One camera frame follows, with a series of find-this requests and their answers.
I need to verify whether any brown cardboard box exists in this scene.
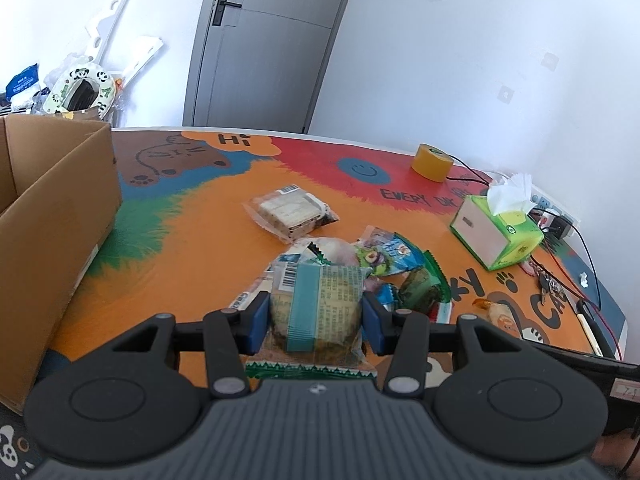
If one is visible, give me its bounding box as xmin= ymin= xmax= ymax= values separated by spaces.
xmin=0 ymin=114 xmax=123 ymax=416

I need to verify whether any blue snack packet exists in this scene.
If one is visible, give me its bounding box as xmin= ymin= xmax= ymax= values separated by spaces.
xmin=372 ymin=282 xmax=401 ymax=313

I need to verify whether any white plastic board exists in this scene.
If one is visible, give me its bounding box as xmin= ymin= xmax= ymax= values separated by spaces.
xmin=82 ymin=0 xmax=140 ymax=68

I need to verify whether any pale pink snack packet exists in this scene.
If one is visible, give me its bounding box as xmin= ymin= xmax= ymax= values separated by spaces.
xmin=292 ymin=236 xmax=362 ymax=267

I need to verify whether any teal banded snack packet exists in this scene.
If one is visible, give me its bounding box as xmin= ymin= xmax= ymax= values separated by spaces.
xmin=269 ymin=259 xmax=377 ymax=379

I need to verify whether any person's right hand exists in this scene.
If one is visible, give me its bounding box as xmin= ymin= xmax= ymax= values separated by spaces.
xmin=592 ymin=434 xmax=640 ymax=480

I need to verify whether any colourful printed table mat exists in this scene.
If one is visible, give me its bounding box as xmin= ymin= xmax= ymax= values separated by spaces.
xmin=50 ymin=127 xmax=628 ymax=391

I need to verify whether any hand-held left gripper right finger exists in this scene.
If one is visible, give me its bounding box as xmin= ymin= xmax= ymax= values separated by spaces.
xmin=362 ymin=292 xmax=523 ymax=396

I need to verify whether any panda print toilet seat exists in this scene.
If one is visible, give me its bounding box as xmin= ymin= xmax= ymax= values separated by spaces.
xmin=42 ymin=62 xmax=118 ymax=118

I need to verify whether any black door handle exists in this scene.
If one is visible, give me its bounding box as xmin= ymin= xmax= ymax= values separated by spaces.
xmin=212 ymin=0 xmax=242 ymax=27

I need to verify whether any black cable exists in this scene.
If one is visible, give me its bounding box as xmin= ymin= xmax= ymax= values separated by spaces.
xmin=445 ymin=156 xmax=603 ymax=308

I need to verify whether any black charger plug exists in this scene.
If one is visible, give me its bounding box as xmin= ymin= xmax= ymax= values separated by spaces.
xmin=542 ymin=215 xmax=572 ymax=240

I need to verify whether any dark green snack packet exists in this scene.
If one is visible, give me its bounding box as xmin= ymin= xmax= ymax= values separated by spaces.
xmin=397 ymin=251 xmax=453 ymax=318

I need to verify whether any blue plastic bag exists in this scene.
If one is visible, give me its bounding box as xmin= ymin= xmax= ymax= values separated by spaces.
xmin=5 ymin=62 xmax=41 ymax=101

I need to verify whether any white barcode snack packet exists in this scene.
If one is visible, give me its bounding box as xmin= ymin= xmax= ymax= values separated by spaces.
xmin=229 ymin=280 xmax=273 ymax=312

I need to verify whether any green avocado snack packet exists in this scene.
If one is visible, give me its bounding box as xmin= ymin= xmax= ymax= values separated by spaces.
xmin=356 ymin=226 xmax=426 ymax=277

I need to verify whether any clear wafer snack packet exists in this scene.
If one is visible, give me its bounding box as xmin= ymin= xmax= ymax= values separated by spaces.
xmin=242 ymin=185 xmax=340 ymax=246

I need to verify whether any red cable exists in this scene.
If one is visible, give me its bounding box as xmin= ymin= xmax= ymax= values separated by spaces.
xmin=530 ymin=240 xmax=625 ymax=361

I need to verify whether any grey door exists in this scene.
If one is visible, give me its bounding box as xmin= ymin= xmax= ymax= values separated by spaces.
xmin=182 ymin=0 xmax=362 ymax=135

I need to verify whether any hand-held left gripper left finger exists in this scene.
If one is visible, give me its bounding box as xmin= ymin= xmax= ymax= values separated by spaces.
xmin=111 ymin=291 xmax=271 ymax=398

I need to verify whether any green tissue box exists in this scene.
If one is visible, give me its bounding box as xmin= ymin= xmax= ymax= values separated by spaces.
xmin=449 ymin=172 xmax=546 ymax=272

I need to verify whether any white power strip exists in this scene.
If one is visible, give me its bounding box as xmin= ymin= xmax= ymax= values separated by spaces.
xmin=529 ymin=191 xmax=582 ymax=228

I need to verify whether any key bunch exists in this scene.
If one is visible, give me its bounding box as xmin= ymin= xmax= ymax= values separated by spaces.
xmin=524 ymin=259 xmax=565 ymax=307

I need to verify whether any yellow tape roll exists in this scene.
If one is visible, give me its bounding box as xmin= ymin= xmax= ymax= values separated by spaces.
xmin=411 ymin=143 xmax=455 ymax=183

